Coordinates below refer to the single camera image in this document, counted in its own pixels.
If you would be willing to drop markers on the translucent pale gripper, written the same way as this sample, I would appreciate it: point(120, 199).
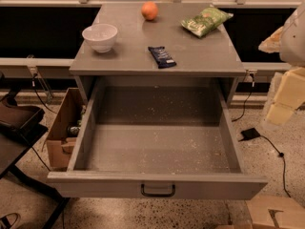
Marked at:
point(294, 40)

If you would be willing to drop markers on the grey top drawer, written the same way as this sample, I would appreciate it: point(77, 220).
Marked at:
point(158, 132)

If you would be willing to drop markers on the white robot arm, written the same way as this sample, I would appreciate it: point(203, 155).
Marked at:
point(296, 21)

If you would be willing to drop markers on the grey drawer cabinet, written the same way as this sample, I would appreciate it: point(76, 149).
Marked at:
point(211, 56)

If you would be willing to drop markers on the black power adapter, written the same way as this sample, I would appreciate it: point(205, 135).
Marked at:
point(249, 134)

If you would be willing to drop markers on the green chip bag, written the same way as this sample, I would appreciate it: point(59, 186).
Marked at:
point(206, 21)

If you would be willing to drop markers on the cardboard box bottom right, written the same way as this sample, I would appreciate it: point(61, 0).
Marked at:
point(271, 212)

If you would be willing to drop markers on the dark blue snack bar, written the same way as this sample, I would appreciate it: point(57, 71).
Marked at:
point(162, 57)

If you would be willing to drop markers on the orange fruit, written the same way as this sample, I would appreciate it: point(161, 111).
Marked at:
point(149, 11)

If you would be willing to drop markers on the white ceramic bowl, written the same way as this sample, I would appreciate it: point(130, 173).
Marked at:
point(101, 37)

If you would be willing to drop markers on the open cardboard box left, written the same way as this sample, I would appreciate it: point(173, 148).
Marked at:
point(60, 141)

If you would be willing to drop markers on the brown black bag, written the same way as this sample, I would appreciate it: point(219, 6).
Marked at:
point(18, 120)

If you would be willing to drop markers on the shoe at bottom left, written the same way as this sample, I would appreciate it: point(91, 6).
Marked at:
point(10, 221)

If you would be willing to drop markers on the black top drawer handle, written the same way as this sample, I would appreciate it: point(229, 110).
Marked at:
point(157, 192)

